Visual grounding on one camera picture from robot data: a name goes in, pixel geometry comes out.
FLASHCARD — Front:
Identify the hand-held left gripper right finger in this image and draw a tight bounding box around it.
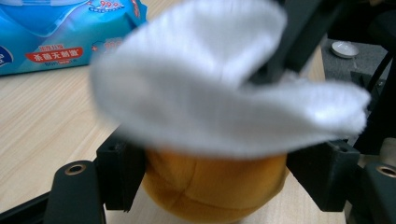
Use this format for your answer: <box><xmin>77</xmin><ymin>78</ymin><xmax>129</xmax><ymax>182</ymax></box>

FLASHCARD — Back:
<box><xmin>285</xmin><ymin>139</ymin><xmax>361</xmax><ymax>213</ymax></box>

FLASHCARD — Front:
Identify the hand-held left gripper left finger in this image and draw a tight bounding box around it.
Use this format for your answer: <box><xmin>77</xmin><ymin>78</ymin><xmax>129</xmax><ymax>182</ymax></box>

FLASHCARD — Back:
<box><xmin>95</xmin><ymin>133</ymin><xmax>147</xmax><ymax>213</ymax></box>

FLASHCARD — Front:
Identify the orange round plush toy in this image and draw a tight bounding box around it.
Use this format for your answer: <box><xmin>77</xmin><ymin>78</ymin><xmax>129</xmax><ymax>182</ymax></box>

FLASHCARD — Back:
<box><xmin>141</xmin><ymin>148</ymin><xmax>290</xmax><ymax>224</ymax></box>

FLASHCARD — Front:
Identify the white wet wipe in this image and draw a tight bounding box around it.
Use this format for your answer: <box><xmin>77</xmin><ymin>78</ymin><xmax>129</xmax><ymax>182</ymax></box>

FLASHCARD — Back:
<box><xmin>90</xmin><ymin>0</ymin><xmax>372</xmax><ymax>159</ymax></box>

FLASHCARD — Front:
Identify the blue wet wipes pack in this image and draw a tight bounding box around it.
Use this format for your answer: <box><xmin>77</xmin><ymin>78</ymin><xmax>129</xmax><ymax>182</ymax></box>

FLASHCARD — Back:
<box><xmin>0</xmin><ymin>0</ymin><xmax>149</xmax><ymax>77</ymax></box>

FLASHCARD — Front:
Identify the white round dish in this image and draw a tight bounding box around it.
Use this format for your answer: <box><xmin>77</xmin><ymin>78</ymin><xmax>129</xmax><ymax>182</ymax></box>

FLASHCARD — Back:
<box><xmin>330</xmin><ymin>40</ymin><xmax>360</xmax><ymax>60</ymax></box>

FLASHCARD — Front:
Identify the dark slanted bar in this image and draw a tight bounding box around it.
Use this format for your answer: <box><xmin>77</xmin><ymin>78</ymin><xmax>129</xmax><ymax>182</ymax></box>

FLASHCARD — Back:
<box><xmin>353</xmin><ymin>50</ymin><xmax>396</xmax><ymax>155</ymax></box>

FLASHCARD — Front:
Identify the black stand base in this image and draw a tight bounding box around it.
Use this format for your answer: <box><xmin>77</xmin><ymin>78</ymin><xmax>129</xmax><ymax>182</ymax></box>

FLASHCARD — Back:
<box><xmin>349</xmin><ymin>69</ymin><xmax>389</xmax><ymax>95</ymax></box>

